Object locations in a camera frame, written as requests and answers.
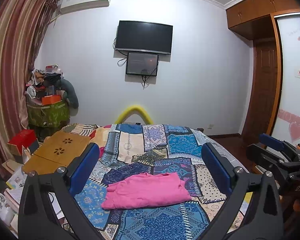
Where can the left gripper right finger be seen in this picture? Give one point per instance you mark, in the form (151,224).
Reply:
(252,209)

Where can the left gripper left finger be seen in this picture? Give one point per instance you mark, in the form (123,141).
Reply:
(48,209)

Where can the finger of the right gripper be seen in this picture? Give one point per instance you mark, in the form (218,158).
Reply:
(271,142)

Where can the pink button-up shirt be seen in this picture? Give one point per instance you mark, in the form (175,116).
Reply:
(146,190)

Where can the white sliding wardrobe door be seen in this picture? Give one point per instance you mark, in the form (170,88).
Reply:
(287,124)

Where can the wooden door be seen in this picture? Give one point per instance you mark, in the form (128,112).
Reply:
(263,91)

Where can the red box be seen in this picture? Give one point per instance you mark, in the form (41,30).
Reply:
(24,138)

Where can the green patterned storage bag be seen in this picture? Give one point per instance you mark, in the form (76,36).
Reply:
(52,115)

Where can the blue patchwork bedspread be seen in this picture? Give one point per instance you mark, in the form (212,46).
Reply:
(126,150)

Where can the orange box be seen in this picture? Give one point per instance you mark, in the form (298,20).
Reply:
(48,100)

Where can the wooden wardrobe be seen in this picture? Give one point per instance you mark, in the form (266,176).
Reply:
(251,18)

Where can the yellow foam tube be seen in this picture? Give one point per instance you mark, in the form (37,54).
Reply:
(134,109)

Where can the striped red curtain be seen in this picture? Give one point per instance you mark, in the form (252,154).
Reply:
(23,24)

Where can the wall socket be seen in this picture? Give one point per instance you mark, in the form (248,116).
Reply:
(210,126)

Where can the small wall monitor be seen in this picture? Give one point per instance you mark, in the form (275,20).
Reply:
(142,64)

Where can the wall-mounted black television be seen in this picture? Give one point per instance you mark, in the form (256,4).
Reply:
(144,36)

